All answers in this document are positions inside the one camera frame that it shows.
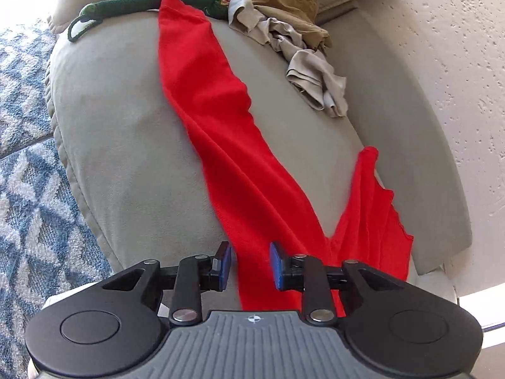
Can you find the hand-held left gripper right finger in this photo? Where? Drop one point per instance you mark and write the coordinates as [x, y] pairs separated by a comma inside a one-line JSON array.
[[277, 264]]

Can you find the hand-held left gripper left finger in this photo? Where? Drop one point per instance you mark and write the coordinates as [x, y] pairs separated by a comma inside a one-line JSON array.
[[225, 263]]

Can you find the red shirt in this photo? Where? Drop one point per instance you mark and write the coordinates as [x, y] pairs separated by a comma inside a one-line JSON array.
[[221, 126]]

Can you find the grey sofa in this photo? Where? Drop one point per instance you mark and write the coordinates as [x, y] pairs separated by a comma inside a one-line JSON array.
[[118, 126]]

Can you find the crumpled grey cloth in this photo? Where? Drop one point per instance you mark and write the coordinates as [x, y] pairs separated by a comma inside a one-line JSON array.
[[315, 75]]

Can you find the blue patterned rug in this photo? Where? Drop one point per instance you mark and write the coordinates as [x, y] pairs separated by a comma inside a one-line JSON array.
[[23, 205]]

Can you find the crumpled khaki cloth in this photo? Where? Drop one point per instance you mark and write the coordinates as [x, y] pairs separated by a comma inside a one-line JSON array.
[[284, 4]]

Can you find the green knitted toy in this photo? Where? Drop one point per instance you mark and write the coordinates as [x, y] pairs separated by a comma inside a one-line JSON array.
[[130, 4]]

